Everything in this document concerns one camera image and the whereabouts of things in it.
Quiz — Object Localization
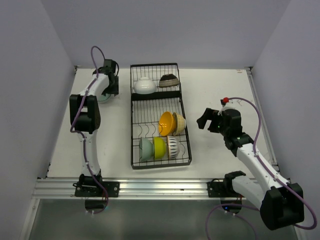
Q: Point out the white bowl yellow sun dots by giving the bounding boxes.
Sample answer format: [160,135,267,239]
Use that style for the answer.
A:
[172,112,187,136]

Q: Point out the pale green celadon bowl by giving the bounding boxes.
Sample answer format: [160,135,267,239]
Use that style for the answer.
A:
[97,94,112,104]

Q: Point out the orange yellow bowl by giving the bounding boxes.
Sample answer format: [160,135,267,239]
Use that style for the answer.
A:
[158,111,176,137]

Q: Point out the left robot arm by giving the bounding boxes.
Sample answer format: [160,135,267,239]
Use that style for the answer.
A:
[69,59,119,197]

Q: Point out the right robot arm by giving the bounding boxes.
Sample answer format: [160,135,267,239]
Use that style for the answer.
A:
[196,108,305,230]

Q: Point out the white black striped bowl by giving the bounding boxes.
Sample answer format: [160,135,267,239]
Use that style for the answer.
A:
[166,136,180,160]

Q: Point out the white ceramic bowl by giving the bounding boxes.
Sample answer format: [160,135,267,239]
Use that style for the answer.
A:
[133,77,157,95]

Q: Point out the lime yellow bowl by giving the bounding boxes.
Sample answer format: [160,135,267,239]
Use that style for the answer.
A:
[153,137,166,160]

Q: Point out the dark patterned bowl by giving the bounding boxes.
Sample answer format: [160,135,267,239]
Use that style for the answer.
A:
[158,73,180,88]

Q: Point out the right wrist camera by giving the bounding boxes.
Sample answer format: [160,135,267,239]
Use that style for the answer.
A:
[220,97,239,111]

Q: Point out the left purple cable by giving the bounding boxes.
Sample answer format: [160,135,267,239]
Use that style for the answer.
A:
[69,45,110,215]

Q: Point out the black wire dish rack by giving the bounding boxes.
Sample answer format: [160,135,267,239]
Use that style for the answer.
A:
[130,63,192,170]

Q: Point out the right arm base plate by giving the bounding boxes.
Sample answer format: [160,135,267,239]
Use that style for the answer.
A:
[206,178,239,198]

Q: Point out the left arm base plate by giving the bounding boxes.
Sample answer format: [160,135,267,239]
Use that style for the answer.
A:
[72,181,120,198]

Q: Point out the aluminium mounting rail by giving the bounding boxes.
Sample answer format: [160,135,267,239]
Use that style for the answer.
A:
[31,177,261,200]

